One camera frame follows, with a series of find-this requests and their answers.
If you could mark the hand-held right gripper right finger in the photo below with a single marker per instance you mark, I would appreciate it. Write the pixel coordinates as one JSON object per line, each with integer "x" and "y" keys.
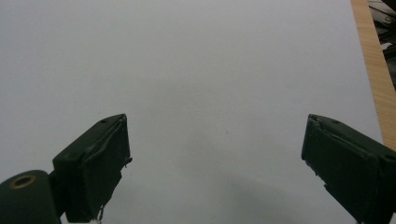
{"x": 351, "y": 168}

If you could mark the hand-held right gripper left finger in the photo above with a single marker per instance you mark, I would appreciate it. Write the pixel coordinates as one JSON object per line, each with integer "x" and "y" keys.
{"x": 90, "y": 165}

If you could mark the dark clutter beside table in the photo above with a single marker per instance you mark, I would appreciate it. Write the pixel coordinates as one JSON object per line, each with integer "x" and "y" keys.
{"x": 385, "y": 28}

